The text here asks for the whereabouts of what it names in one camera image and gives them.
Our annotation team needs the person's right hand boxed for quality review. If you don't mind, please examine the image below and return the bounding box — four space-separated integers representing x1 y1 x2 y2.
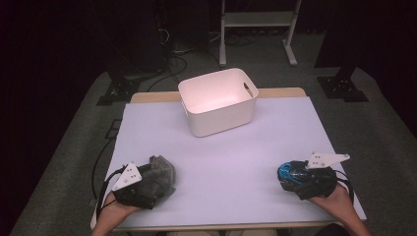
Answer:
308 182 357 219

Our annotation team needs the hand-held gripper cable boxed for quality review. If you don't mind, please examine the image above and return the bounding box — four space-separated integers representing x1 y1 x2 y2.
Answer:
333 169 356 205
95 166 128 218

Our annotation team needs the blue toy car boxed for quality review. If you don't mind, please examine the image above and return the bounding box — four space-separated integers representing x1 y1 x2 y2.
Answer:
276 159 313 193

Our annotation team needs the bundle of black floor cables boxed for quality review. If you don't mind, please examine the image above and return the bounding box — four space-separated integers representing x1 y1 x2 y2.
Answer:
144 29 192 93

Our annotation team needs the black stand with base plate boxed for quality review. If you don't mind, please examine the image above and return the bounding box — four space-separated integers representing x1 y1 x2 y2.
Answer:
314 0 370 103
95 48 143 107

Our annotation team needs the right hand-held gripper cable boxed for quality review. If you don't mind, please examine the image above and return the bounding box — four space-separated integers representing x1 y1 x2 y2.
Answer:
333 169 356 205

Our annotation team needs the left hand-held gripper cable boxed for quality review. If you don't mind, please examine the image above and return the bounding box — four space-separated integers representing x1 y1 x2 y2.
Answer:
95 166 128 218

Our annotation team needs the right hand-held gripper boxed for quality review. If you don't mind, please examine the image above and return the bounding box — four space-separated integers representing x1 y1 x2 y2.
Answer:
294 151 351 202

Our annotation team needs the wooden table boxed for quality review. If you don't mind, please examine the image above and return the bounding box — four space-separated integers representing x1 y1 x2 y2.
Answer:
89 87 368 232

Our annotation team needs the person's left hand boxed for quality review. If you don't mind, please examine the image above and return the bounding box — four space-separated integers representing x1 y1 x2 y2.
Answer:
97 192 142 226

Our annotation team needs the white plastic storage bin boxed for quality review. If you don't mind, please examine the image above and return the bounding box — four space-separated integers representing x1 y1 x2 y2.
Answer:
177 67 260 139

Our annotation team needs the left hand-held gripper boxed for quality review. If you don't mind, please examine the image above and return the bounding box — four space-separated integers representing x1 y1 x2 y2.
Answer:
111 161 155 210

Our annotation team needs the black floor cable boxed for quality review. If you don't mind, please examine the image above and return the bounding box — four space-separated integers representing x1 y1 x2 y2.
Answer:
90 137 116 202

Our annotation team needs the white metal stand frame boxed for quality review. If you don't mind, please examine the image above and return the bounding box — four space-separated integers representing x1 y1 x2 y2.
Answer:
218 0 303 69

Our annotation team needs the grey fuzzy sock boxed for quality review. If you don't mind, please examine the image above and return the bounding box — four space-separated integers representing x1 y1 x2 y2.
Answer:
140 154 177 207

